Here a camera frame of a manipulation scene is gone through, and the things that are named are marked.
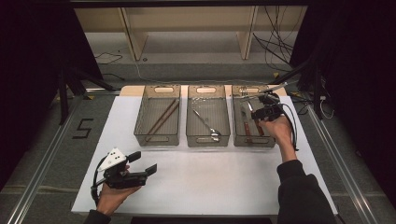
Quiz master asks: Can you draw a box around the thin white cable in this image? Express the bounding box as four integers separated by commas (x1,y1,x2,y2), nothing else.
318,94,334,119

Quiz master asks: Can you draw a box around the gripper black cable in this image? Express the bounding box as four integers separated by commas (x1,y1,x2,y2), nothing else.
91,157,108,206
274,92,300,152

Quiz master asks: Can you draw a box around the black metal stand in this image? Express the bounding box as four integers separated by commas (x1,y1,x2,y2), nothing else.
56,66,117,125
268,57,325,120

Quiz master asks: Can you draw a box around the wooden-handled fork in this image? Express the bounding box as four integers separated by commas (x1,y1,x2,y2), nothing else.
240,87,252,144

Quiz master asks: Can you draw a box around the short aluminium floor rail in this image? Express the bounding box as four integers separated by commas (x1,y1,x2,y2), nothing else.
84,88,121,96

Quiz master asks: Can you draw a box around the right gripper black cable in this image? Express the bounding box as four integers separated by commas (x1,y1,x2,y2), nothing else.
274,92,300,152

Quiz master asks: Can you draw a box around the light wooden table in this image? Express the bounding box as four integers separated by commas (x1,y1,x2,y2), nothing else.
120,84,288,97

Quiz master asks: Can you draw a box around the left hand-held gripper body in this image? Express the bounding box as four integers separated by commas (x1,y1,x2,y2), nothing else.
97,147,149,190

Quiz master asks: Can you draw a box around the person's right hand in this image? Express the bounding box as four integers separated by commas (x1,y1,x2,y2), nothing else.
259,115,294,147

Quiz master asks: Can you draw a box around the person's left hand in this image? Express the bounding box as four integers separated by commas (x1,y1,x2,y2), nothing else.
96,181,143,217

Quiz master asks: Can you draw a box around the black cable bundle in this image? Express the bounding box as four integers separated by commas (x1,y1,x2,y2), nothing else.
252,5,307,74

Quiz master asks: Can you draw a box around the long aluminium floor rail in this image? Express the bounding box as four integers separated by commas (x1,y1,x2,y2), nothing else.
306,104,379,224
6,92,85,224

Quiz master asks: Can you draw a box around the light wooden shelf unit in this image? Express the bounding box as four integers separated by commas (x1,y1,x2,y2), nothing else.
74,6,309,62

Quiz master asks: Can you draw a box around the silver metal spoon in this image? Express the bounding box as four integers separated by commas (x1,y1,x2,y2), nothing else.
191,107,222,142

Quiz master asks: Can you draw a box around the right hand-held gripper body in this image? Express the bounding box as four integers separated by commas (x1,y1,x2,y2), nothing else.
247,81,289,123

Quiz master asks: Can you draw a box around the smoky clear plastic bin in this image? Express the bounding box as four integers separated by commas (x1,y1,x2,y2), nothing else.
185,84,232,148
134,84,182,147
231,84,282,148

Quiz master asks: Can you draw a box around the white table sheet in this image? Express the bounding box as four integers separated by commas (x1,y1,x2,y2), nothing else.
70,94,339,217

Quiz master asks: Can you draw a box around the black curtain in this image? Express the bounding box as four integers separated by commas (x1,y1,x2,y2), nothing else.
0,6,104,190
289,4,396,206

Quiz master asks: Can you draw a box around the black floor cable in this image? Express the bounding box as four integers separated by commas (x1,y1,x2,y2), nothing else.
93,51,124,65
102,72,126,82

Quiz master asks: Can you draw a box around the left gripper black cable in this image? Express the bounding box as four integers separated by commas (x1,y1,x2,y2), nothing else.
91,157,108,206

